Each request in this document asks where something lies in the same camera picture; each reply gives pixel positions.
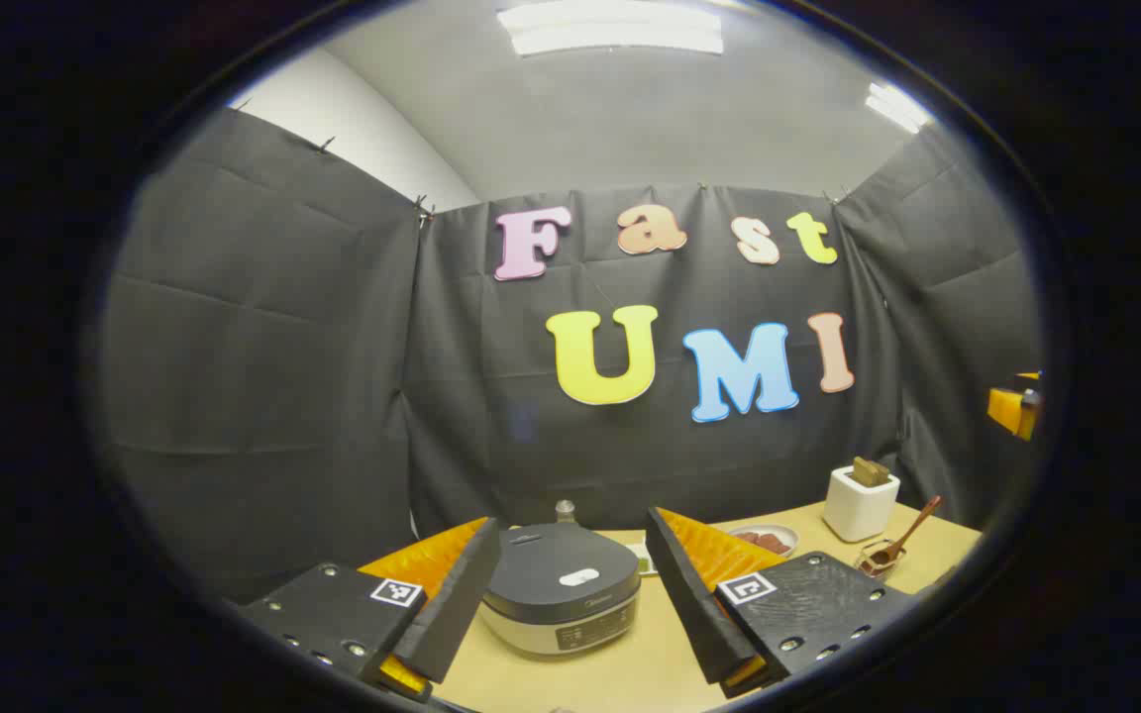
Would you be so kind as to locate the brown toast slice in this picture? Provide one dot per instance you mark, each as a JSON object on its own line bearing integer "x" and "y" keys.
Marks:
{"x": 870, "y": 472}

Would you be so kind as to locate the white toaster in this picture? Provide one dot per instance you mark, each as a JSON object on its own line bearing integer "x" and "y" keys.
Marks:
{"x": 858, "y": 510}

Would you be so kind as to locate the brown wooden spoon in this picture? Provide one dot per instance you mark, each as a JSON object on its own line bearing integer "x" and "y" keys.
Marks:
{"x": 912, "y": 530}

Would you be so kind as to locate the white round plate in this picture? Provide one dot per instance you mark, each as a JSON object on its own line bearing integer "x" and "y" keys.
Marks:
{"x": 788, "y": 540}

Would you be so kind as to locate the white divided bean dish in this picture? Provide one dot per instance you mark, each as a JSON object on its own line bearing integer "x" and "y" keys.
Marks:
{"x": 642, "y": 561}

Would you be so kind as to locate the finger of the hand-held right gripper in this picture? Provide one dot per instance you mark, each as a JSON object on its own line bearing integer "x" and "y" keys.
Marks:
{"x": 1014, "y": 406}

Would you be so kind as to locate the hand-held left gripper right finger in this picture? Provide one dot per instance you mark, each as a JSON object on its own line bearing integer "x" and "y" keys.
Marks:
{"x": 684, "y": 594}

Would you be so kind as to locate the black backdrop cloth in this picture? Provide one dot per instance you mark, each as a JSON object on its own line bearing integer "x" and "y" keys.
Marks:
{"x": 283, "y": 347}

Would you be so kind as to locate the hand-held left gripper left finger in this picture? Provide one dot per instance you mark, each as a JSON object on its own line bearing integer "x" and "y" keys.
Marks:
{"x": 457, "y": 604}

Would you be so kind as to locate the red-brown meat piece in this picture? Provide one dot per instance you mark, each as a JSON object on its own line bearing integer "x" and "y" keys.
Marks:
{"x": 751, "y": 538}
{"x": 777, "y": 544}

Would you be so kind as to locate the grey rice cooker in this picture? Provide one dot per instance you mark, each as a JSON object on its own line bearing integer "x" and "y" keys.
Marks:
{"x": 561, "y": 584}

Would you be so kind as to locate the large ceiling light panel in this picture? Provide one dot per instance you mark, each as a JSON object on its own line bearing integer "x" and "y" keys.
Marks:
{"x": 610, "y": 28}

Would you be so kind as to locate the small clear glass bottle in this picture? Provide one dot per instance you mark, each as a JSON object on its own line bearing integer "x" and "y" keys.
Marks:
{"x": 565, "y": 511}

